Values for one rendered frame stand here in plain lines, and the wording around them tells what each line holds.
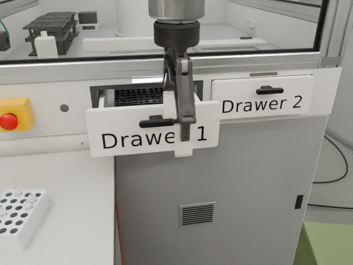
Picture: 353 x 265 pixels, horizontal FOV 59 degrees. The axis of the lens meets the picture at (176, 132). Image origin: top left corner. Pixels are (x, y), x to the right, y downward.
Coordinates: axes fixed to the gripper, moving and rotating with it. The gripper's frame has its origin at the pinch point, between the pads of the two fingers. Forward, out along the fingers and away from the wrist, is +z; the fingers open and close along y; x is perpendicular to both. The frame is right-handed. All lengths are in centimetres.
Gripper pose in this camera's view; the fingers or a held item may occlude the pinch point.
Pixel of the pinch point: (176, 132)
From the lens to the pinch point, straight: 59.0
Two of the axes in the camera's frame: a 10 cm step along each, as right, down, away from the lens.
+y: -1.7, -4.5, 8.7
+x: -9.8, 0.8, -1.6
